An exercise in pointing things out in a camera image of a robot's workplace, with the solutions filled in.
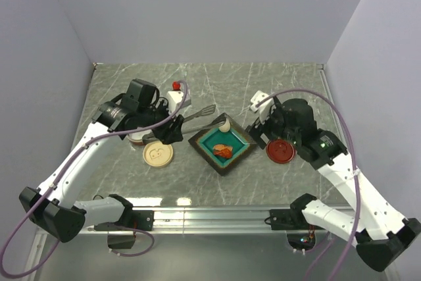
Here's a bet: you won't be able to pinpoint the red steel lunch container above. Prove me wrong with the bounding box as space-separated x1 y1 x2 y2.
127 132 148 145

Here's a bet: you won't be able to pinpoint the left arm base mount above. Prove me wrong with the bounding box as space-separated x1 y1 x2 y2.
93 208 155 251

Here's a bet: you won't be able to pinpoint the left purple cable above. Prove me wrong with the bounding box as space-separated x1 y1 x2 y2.
0 80 190 278

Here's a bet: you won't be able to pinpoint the teal square plate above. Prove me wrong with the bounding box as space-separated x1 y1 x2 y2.
188 113 257 176

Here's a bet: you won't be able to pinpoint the red fried chicken piece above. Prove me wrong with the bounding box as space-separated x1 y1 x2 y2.
213 148 233 159

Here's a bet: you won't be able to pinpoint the metal tongs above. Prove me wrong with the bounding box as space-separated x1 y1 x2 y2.
141 103 228 142

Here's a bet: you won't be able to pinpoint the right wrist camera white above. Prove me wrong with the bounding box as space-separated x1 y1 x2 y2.
249 90 274 124

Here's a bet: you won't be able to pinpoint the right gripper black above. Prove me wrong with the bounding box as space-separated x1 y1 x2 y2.
245 101 300 149

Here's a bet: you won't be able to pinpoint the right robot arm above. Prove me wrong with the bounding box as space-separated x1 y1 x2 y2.
247 92 420 272

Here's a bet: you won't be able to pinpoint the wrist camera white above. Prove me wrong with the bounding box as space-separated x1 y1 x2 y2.
249 90 274 124
165 82 184 114

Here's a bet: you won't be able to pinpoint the aluminium mounting rail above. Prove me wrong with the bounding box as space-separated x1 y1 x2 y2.
36 205 385 236

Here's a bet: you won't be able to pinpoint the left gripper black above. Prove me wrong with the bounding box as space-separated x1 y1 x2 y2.
139 97 185 144

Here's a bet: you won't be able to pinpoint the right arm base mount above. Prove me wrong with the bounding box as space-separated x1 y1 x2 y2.
264 209 330 255

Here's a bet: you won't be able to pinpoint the white egg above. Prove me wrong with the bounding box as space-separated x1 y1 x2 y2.
218 119 231 133

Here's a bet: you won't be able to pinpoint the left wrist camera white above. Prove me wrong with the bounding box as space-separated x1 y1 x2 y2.
165 82 184 114

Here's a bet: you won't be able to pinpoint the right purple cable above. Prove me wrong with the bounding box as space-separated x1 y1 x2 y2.
255 88 361 281

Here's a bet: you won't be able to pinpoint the salmon piece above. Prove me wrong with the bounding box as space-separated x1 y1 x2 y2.
212 143 233 151

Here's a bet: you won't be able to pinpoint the purple cable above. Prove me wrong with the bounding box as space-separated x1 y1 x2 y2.
0 80 190 278
255 88 361 281

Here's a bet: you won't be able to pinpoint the red round lid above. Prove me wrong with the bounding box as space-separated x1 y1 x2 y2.
266 139 296 164

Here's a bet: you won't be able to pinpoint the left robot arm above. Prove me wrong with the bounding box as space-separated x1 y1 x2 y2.
19 79 189 243

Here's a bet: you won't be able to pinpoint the cream round lid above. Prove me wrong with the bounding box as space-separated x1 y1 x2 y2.
143 141 174 168

